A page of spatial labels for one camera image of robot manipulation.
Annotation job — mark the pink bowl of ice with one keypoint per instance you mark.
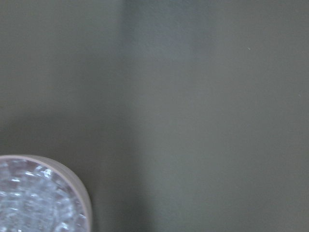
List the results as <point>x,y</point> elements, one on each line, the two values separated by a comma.
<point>39,194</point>

